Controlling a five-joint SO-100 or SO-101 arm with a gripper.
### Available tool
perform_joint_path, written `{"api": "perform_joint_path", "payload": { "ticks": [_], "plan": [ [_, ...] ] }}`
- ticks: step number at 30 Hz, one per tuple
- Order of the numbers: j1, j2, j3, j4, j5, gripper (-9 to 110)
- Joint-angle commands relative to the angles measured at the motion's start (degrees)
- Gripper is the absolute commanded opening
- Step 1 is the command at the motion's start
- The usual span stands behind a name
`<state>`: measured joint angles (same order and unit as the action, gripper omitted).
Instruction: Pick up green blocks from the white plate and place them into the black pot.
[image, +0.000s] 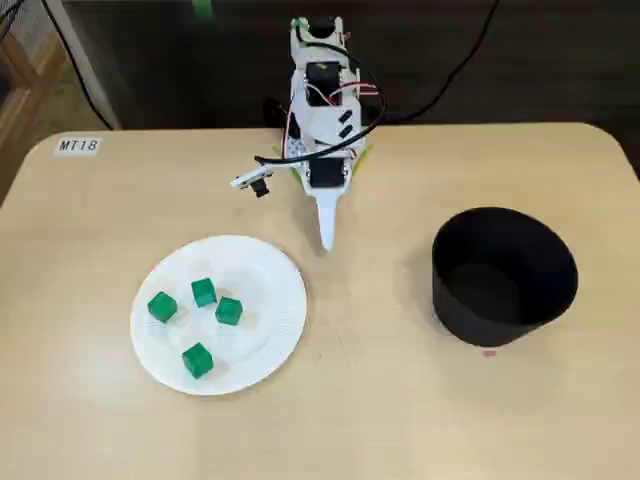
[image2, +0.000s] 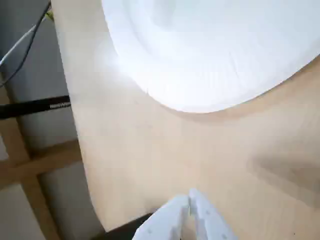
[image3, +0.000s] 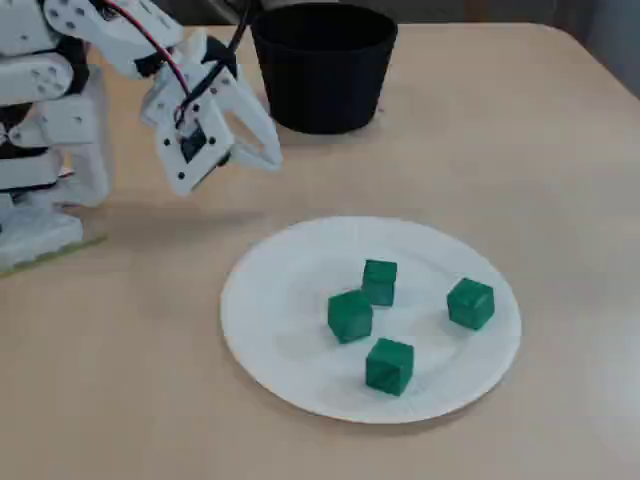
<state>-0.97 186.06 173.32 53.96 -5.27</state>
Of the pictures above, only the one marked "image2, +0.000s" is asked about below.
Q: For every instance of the wooden shelf frame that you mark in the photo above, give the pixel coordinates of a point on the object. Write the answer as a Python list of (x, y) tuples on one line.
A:
[(50, 155)]

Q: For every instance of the black printed bar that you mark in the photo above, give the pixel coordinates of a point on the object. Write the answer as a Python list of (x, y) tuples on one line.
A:
[(30, 106)]

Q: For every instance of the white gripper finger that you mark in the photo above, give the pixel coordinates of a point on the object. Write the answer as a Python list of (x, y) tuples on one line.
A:
[(170, 220), (210, 222)]

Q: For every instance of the white paper plate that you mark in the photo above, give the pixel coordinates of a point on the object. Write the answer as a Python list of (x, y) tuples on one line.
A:
[(200, 50)]

